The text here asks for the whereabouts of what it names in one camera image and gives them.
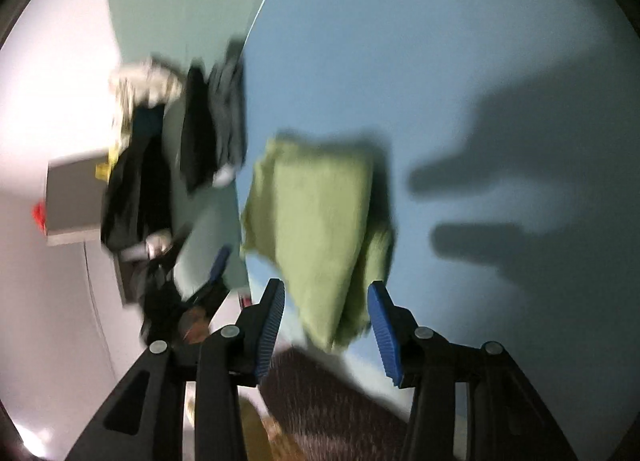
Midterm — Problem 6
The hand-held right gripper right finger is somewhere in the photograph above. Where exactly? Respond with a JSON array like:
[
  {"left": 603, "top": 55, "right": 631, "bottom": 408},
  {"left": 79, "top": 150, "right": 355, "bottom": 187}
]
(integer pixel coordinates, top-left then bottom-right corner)
[{"left": 366, "top": 280, "right": 577, "bottom": 461}]

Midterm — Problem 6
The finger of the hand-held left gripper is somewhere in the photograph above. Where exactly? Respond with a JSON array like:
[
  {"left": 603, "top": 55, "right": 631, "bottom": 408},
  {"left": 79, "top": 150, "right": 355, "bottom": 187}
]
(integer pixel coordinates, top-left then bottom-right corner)
[{"left": 209, "top": 245, "right": 232, "bottom": 288}]

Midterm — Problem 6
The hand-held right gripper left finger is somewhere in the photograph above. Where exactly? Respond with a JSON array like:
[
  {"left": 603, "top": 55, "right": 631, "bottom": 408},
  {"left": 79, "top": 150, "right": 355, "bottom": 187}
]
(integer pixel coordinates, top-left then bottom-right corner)
[{"left": 65, "top": 278, "right": 287, "bottom": 461}]

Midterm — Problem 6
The green garment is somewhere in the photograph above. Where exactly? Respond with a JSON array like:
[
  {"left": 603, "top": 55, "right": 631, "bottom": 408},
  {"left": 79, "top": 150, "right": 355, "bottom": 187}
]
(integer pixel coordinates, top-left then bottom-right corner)
[{"left": 240, "top": 137, "right": 396, "bottom": 354}]

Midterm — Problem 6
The person's left hand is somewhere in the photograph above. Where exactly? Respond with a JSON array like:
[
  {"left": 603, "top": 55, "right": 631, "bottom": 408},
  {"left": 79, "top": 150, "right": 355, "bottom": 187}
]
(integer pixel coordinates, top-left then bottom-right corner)
[{"left": 179, "top": 307, "right": 212, "bottom": 344}]

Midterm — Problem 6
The dark brown cloth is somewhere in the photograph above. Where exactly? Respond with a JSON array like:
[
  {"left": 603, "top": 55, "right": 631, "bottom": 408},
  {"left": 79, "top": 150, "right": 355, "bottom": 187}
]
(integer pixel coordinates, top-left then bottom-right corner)
[{"left": 259, "top": 347, "right": 417, "bottom": 461}]

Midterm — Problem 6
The tan cloth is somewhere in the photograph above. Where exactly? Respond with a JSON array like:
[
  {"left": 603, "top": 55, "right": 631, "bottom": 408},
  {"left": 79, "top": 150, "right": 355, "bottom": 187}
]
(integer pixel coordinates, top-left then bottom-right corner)
[{"left": 237, "top": 395, "right": 301, "bottom": 461}]

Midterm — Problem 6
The dark cloth pile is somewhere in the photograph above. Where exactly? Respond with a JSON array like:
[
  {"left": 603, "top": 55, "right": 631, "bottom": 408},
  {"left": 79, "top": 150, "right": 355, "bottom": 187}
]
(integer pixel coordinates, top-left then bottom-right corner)
[{"left": 100, "top": 105, "right": 177, "bottom": 253}]

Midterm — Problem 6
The folded black garment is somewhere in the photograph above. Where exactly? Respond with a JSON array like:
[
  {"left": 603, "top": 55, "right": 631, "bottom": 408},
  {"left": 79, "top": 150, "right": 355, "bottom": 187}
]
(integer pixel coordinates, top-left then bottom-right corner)
[{"left": 179, "top": 65, "right": 221, "bottom": 193}]

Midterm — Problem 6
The grey box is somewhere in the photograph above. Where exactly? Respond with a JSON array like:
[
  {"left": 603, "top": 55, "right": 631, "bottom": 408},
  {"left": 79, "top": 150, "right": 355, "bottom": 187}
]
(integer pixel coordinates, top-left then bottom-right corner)
[{"left": 45, "top": 150, "right": 115, "bottom": 247}]

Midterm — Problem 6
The yellow garment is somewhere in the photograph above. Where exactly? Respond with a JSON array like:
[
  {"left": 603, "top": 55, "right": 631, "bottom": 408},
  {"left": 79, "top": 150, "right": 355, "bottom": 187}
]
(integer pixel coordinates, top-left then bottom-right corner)
[{"left": 94, "top": 145, "right": 122, "bottom": 184}]

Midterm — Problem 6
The folded grey garment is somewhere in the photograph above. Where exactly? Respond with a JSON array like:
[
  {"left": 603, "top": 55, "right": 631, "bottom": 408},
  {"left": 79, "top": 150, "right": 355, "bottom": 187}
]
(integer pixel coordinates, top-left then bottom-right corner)
[{"left": 206, "top": 44, "right": 249, "bottom": 188}]

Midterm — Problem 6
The red object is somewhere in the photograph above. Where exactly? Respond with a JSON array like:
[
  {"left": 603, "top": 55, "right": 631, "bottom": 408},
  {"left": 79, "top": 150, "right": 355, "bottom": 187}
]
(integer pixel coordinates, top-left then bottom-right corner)
[{"left": 30, "top": 200, "right": 49, "bottom": 233}]

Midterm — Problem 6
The white cloth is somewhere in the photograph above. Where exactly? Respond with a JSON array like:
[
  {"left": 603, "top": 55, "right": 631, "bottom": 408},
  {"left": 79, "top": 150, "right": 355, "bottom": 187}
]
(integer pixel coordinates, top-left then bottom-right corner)
[{"left": 108, "top": 58, "right": 184, "bottom": 144}]

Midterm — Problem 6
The green sofa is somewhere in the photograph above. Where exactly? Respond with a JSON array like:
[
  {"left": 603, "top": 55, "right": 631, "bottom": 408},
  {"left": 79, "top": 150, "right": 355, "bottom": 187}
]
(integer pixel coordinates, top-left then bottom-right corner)
[{"left": 101, "top": 0, "right": 302, "bottom": 294}]

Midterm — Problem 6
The blue mat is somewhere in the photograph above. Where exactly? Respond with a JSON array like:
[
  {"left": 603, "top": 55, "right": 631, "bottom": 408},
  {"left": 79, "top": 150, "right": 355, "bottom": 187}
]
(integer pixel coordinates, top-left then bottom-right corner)
[{"left": 239, "top": 0, "right": 640, "bottom": 424}]

